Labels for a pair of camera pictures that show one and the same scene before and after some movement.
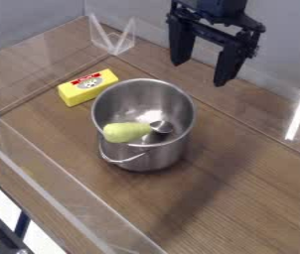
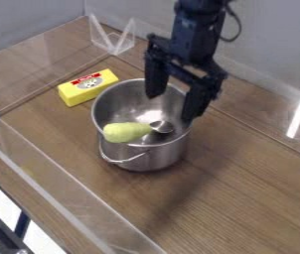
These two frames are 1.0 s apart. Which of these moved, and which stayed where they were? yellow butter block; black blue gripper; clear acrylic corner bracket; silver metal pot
Moved: black blue gripper
Stayed: silver metal pot; clear acrylic corner bracket; yellow butter block
